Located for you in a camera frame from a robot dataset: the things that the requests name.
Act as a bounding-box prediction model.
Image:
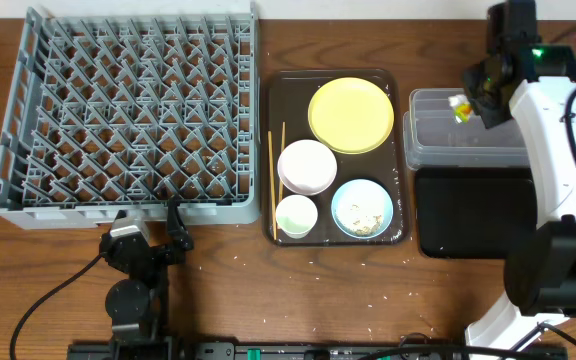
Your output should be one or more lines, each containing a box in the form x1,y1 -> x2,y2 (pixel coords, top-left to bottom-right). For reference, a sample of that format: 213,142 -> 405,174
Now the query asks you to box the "green snack wrapper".
448,94 -> 474,123

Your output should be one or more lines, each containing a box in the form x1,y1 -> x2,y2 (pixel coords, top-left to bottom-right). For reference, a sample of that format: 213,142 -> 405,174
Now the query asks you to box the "light green cup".
275,195 -> 318,239

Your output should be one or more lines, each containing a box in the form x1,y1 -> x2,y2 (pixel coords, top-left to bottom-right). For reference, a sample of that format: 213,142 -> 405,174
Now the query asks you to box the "pink bowl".
277,139 -> 338,196

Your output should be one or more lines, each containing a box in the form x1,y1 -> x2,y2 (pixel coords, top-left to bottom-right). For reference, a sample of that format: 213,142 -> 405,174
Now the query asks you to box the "light blue bowl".
331,179 -> 394,240

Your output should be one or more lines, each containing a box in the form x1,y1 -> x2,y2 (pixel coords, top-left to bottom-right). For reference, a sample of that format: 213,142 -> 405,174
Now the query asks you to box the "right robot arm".
463,1 -> 576,359

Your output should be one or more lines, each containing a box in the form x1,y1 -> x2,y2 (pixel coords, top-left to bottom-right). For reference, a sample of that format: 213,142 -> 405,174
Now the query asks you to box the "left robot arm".
99,196 -> 194,343

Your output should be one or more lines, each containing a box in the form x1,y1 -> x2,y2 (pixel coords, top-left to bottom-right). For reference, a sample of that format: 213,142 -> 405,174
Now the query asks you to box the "grey dishwasher rack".
0,5 -> 261,229

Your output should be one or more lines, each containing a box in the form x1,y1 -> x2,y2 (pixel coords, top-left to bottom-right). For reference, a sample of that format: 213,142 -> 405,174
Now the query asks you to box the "black waste tray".
414,167 -> 537,259

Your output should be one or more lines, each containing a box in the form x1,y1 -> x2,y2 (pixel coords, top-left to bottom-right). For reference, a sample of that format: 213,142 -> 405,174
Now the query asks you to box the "clear plastic bin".
403,88 -> 529,170

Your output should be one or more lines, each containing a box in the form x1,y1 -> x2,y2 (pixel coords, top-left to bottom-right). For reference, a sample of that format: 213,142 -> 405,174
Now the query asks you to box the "wooden chopstick left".
267,130 -> 278,241

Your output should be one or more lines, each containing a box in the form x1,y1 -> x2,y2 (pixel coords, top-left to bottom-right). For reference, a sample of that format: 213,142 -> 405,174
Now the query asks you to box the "brown serving tray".
259,69 -> 411,247

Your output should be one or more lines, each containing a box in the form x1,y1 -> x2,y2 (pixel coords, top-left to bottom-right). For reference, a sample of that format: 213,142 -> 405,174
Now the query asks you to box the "yellow plate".
307,77 -> 394,155

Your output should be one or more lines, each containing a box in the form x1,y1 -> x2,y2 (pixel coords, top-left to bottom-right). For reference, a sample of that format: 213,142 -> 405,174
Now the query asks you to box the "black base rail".
66,339 -> 569,360

